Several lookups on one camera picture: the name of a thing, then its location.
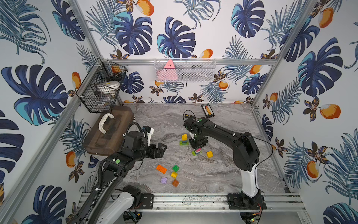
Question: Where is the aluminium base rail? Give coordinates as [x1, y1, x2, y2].
[78, 192, 305, 212]

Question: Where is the black screwdriver bit case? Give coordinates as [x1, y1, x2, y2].
[201, 104, 215, 118]

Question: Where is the yellow lego brick near arm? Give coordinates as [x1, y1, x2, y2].
[207, 151, 213, 158]

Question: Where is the green square lego brick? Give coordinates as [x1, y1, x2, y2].
[172, 165, 180, 172]

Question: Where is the orange long lego brick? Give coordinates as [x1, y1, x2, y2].
[156, 165, 167, 174]

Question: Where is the pink triangular object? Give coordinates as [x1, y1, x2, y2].
[156, 59, 178, 82]

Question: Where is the white wire wall shelf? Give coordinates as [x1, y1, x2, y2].
[154, 58, 217, 83]

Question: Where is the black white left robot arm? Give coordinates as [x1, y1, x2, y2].
[70, 122, 167, 224]

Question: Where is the purple square lego brick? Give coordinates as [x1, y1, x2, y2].
[160, 176, 168, 184]

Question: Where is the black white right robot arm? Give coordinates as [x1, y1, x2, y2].
[184, 114, 267, 210]

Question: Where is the brown translucent tool case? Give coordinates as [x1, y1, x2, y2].
[83, 105, 135, 156]

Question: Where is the brown square lego brick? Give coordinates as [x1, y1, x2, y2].
[172, 179, 180, 187]

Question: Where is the white object in basket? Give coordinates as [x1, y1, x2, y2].
[96, 81, 120, 94]

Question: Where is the black wire basket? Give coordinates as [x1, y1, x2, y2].
[76, 58, 128, 113]

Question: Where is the yellow sloped lego brick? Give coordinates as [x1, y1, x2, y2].
[171, 172, 178, 178]

